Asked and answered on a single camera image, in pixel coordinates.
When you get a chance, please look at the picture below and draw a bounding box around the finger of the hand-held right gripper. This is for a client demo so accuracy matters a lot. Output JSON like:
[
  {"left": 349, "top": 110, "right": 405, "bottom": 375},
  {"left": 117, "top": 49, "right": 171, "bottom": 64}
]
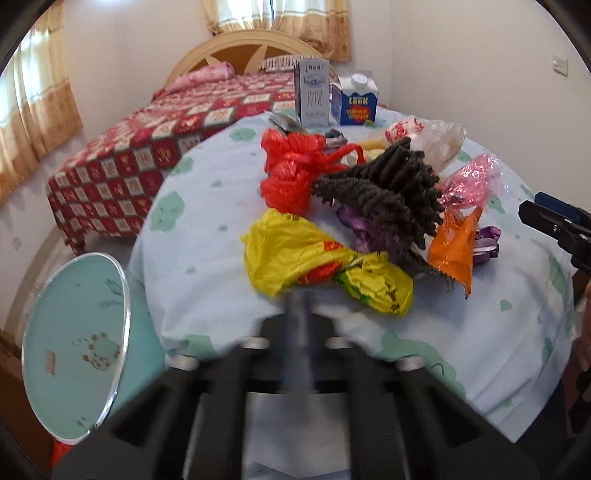
[
  {"left": 534, "top": 192, "right": 591, "bottom": 232},
  {"left": 518, "top": 200, "right": 591, "bottom": 278}
]

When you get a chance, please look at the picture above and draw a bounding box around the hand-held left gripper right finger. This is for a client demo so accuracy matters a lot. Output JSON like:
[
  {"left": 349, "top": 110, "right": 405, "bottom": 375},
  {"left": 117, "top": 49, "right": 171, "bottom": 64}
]
[{"left": 301, "top": 288, "right": 541, "bottom": 480}]

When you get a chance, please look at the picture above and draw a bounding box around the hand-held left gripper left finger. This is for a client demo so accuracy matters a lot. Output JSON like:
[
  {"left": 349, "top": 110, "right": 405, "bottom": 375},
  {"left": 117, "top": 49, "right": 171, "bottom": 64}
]
[{"left": 51, "top": 288, "right": 302, "bottom": 480}]

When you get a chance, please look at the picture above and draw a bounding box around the yellow plastic bag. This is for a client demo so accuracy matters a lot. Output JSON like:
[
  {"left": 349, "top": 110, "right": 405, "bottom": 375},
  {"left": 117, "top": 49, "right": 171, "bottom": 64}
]
[{"left": 241, "top": 209, "right": 414, "bottom": 318}]

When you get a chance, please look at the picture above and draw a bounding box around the pink cellophane wrapper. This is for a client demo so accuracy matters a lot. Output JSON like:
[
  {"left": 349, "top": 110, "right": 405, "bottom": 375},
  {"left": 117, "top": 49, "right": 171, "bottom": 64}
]
[{"left": 436, "top": 154, "right": 509, "bottom": 208}]

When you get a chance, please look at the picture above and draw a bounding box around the light blue printed tablecloth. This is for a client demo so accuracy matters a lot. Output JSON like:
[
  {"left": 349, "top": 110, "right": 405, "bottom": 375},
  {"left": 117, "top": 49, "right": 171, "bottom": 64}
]
[{"left": 127, "top": 108, "right": 578, "bottom": 480}]

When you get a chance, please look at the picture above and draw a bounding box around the orange snack wrapper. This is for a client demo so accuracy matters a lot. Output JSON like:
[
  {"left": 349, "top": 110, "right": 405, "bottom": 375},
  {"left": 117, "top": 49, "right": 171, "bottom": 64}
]
[{"left": 427, "top": 205, "right": 485, "bottom": 300}]

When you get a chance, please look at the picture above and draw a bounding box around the purple crumpled plastic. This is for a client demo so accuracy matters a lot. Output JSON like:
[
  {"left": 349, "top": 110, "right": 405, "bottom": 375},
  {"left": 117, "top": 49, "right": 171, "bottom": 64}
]
[{"left": 336, "top": 205, "right": 416, "bottom": 259}]

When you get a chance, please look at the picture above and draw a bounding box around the white red-printed plastic bag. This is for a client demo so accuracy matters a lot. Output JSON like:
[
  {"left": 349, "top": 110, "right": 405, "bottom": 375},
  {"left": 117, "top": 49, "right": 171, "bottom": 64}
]
[{"left": 384, "top": 117, "right": 467, "bottom": 174}]

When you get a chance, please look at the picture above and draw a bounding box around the dark grey chenille cloth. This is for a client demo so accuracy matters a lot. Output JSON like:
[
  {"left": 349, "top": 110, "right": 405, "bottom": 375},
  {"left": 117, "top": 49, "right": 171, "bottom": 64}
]
[{"left": 311, "top": 137, "right": 455, "bottom": 296}]

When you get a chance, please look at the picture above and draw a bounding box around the red plastic bag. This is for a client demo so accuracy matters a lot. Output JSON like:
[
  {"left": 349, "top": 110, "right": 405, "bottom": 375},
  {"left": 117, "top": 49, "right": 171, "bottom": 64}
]
[{"left": 259, "top": 128, "right": 368, "bottom": 217}]

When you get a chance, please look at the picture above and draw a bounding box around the blue milk carton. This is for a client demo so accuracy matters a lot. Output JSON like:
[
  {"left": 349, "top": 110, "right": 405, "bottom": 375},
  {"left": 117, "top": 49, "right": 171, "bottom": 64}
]
[{"left": 331, "top": 74, "right": 378, "bottom": 126}]

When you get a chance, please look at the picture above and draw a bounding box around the silver foil packet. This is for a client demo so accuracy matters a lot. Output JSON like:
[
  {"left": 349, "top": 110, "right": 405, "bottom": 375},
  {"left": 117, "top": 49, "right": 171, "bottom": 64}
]
[{"left": 265, "top": 111, "right": 305, "bottom": 134}]

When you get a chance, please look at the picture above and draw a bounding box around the bed with red patterned cover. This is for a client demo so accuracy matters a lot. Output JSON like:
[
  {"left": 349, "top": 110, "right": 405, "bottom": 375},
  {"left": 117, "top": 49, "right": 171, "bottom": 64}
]
[{"left": 46, "top": 74, "right": 301, "bottom": 257}]

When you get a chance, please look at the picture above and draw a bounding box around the tall grey carton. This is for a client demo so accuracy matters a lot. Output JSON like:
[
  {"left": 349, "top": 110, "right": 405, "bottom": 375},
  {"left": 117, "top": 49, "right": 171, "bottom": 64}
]
[{"left": 294, "top": 58, "right": 331, "bottom": 127}]

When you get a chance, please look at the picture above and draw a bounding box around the brown wooden cabinet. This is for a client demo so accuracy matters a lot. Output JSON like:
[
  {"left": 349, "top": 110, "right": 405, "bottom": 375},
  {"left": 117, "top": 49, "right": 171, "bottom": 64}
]
[{"left": 0, "top": 330, "right": 52, "bottom": 464}]

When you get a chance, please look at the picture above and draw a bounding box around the striped pillow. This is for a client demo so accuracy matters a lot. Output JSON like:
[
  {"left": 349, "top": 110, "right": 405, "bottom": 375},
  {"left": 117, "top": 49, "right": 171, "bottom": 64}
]
[{"left": 256, "top": 54, "right": 301, "bottom": 72}]

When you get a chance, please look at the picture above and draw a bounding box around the pink pillow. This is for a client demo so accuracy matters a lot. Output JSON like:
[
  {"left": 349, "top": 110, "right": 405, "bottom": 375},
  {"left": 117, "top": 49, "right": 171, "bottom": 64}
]
[{"left": 166, "top": 62, "right": 235, "bottom": 90}]

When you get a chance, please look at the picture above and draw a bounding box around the cream wooden headboard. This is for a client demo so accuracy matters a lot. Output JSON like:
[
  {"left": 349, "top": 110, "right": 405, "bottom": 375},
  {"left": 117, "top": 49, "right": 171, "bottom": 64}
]
[{"left": 164, "top": 32, "right": 340, "bottom": 88}]

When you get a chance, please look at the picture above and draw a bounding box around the beige curtain with brown border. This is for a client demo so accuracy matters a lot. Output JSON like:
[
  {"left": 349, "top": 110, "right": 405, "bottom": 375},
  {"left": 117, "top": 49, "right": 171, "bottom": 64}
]
[
  {"left": 203, "top": 0, "right": 352, "bottom": 63},
  {"left": 0, "top": 18, "right": 84, "bottom": 204}
]

